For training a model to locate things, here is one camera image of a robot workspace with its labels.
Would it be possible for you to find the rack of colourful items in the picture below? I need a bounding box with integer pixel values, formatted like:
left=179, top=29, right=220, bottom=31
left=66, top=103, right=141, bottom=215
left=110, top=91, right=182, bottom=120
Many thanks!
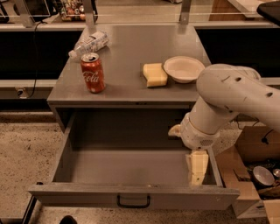
left=60, top=0, right=86, bottom=22

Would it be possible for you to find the cardboard box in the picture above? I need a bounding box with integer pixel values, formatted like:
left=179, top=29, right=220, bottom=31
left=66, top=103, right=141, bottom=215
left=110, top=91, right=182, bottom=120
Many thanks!
left=216, top=126, right=280, bottom=224

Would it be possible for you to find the yellow sponge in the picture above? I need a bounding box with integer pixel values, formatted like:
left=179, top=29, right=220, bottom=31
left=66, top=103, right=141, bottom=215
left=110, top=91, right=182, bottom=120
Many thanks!
left=143, top=63, right=168, bottom=88

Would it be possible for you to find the white bowl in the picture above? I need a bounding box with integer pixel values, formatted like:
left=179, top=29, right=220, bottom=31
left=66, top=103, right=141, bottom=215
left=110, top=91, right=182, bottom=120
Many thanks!
left=164, top=56, right=205, bottom=84

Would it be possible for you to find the metal bowl in box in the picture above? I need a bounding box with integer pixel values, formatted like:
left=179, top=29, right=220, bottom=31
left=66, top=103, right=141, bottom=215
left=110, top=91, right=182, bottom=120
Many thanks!
left=253, top=166, right=275, bottom=186

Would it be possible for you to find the clear plastic water bottle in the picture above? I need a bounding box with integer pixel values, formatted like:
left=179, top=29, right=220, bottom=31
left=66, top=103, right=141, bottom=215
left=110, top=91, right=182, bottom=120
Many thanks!
left=68, top=31, right=109, bottom=59

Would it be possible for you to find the grey top drawer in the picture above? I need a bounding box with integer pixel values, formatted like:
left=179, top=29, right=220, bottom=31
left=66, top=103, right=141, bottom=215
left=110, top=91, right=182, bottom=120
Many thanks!
left=29, top=108, right=239, bottom=210

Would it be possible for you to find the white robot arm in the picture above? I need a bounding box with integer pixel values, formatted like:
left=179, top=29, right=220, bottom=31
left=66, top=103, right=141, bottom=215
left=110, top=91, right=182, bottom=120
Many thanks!
left=168, top=64, right=280, bottom=186

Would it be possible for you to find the black power cable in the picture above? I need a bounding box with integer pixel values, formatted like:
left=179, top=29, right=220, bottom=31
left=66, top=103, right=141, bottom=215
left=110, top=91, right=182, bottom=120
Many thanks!
left=27, top=20, right=48, bottom=99

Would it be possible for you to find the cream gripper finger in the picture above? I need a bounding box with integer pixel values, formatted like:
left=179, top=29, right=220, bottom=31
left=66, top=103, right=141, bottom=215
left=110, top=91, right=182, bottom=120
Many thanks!
left=168, top=124, right=181, bottom=137
left=185, top=150, right=209, bottom=186

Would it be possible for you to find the red cola can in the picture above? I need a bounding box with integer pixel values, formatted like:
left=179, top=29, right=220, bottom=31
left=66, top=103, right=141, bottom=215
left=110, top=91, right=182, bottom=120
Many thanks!
left=80, top=52, right=105, bottom=94

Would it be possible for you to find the black metal bar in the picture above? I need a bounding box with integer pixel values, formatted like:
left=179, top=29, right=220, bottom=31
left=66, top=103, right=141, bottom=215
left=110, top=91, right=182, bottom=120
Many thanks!
left=21, top=195, right=37, bottom=224

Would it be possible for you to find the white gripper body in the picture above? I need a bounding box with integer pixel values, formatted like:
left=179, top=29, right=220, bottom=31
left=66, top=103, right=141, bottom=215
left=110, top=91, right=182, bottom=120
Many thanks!
left=179, top=113, right=220, bottom=150

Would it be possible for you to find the grey metal drawer cabinet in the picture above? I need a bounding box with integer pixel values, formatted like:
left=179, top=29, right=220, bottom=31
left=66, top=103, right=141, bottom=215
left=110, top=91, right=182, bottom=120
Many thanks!
left=47, top=24, right=211, bottom=129

